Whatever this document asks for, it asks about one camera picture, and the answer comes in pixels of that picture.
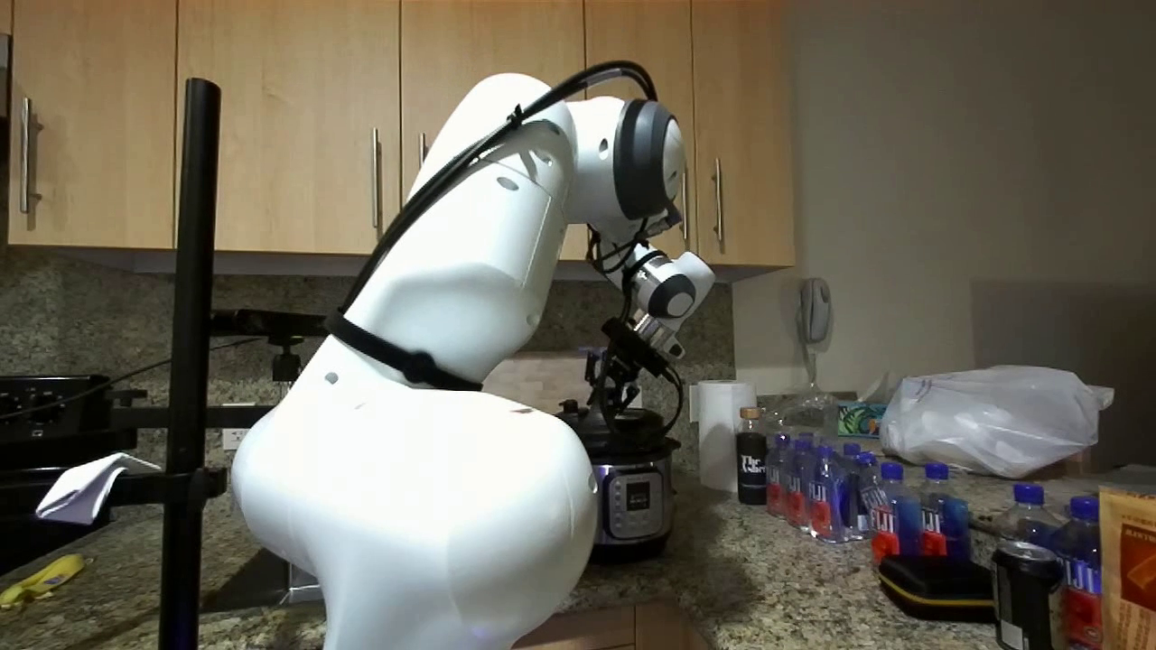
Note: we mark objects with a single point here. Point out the yellow banana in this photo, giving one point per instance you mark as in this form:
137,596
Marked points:
41,581

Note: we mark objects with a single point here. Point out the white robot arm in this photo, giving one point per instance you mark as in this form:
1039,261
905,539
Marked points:
431,509

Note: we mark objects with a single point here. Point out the wooden upper cabinets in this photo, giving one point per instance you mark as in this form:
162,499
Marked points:
331,106

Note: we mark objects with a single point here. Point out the white paper towel roll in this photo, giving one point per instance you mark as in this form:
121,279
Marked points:
717,413

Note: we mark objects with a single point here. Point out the colourful tissue box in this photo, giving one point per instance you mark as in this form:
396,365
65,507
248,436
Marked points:
865,415

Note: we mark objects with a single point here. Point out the white plastic bag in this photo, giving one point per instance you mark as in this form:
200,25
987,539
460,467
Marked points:
1002,420

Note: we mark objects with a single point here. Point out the wall phone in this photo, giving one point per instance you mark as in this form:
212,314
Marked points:
812,312

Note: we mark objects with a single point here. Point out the dark soda can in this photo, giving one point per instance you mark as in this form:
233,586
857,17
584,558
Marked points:
1027,596

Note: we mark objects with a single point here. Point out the black camera stand pole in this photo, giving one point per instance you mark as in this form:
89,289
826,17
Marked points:
188,362

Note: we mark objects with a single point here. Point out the orange snack bag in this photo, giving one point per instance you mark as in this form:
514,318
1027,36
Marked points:
1128,567

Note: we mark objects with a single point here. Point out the black stove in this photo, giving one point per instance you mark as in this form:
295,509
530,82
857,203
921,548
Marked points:
45,428

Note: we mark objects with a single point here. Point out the silver rice cooker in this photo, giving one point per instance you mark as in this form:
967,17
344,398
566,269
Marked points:
634,507

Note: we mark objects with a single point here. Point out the white folded paper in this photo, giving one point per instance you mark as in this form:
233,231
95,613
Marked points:
79,492

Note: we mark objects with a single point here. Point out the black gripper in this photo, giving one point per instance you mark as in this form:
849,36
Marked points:
621,360

